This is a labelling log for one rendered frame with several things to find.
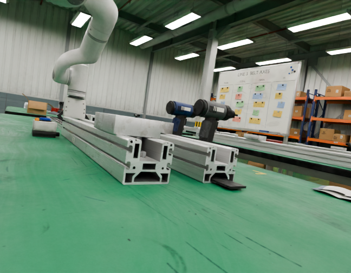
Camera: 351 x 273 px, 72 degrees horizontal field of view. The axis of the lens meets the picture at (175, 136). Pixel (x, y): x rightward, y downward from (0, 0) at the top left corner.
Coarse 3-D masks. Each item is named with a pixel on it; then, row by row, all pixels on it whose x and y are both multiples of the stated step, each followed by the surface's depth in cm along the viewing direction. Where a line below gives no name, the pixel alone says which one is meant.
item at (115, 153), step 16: (64, 128) 110; (80, 128) 83; (96, 128) 62; (80, 144) 76; (96, 144) 61; (112, 144) 51; (128, 144) 44; (144, 144) 55; (160, 144) 48; (96, 160) 59; (112, 160) 50; (128, 160) 44; (144, 160) 47; (160, 160) 48; (128, 176) 47; (144, 176) 51; (160, 176) 48
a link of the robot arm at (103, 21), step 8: (88, 0) 90; (96, 0) 89; (104, 0) 89; (112, 0) 92; (88, 8) 92; (96, 8) 90; (104, 8) 90; (112, 8) 92; (96, 16) 92; (104, 16) 92; (112, 16) 93; (96, 24) 95; (104, 24) 95; (112, 24) 96; (96, 32) 97; (104, 32) 97; (104, 40) 101
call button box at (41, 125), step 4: (40, 120) 94; (44, 120) 95; (32, 124) 96; (36, 124) 91; (40, 124) 92; (44, 124) 93; (48, 124) 94; (52, 124) 94; (56, 124) 95; (32, 128) 93; (36, 128) 92; (40, 128) 92; (44, 128) 93; (48, 128) 94; (52, 128) 94; (32, 132) 91; (36, 132) 92; (40, 132) 92; (44, 132) 93; (48, 132) 94; (52, 132) 95; (56, 132) 99; (40, 136) 93; (44, 136) 93; (48, 136) 94; (52, 136) 95
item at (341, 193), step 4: (312, 188) 65; (316, 188) 64; (320, 188) 63; (324, 188) 63; (328, 188) 62; (332, 188) 62; (336, 188) 63; (340, 188) 63; (344, 188) 65; (328, 192) 61; (332, 192) 61; (336, 192) 62; (340, 192) 60; (344, 192) 60; (348, 192) 61; (336, 196) 59; (340, 196) 59; (344, 196) 60; (348, 196) 58
